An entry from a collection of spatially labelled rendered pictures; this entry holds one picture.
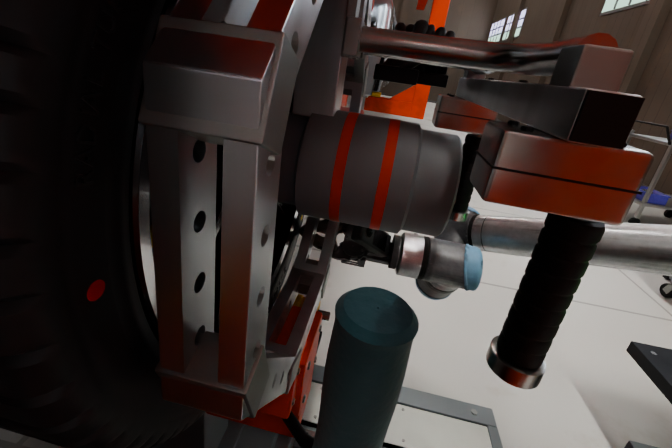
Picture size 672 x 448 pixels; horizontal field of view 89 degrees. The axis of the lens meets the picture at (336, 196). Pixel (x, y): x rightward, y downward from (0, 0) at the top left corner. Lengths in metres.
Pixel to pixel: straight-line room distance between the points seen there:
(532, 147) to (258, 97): 0.17
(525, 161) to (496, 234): 0.59
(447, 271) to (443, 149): 0.37
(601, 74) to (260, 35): 0.20
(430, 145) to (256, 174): 0.26
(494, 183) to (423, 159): 0.15
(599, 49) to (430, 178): 0.19
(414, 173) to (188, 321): 0.25
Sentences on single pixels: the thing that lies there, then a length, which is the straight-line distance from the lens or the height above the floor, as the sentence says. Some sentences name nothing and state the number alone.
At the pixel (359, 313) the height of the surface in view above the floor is 0.74.
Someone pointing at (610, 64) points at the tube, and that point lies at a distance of 0.27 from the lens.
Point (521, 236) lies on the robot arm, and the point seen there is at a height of 0.69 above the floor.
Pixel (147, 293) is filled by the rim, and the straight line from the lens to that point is 0.29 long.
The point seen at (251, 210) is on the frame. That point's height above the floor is 0.90.
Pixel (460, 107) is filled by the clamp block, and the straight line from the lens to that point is 0.58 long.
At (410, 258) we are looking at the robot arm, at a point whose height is 0.64.
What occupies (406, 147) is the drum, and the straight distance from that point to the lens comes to 0.38.
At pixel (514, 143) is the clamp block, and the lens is 0.25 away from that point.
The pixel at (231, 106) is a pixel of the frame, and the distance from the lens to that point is 0.17.
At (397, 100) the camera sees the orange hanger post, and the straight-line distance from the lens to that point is 4.05.
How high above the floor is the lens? 0.97
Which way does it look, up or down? 21 degrees down
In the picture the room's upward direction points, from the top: 9 degrees clockwise
